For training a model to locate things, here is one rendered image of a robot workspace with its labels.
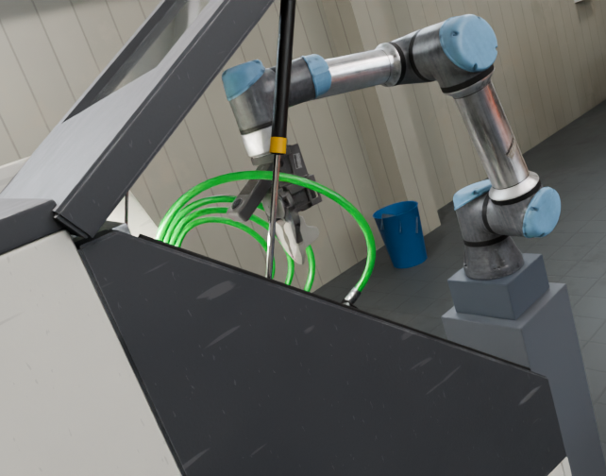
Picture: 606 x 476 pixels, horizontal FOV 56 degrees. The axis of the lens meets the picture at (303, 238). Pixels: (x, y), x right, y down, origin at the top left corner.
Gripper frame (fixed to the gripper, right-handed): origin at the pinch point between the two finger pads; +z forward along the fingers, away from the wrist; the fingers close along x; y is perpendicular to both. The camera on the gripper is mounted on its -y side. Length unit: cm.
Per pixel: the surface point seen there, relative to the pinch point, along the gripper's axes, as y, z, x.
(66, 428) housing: -46, -8, -33
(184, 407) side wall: -35.6, -3.0, -33.0
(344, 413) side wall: -18.3, 9.2, -33.0
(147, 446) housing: -41, -2, -33
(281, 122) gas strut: -12.1, -26.5, -30.8
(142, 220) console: -13.6, -12.2, 37.0
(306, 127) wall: 188, 8, 271
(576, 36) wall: 616, 33, 319
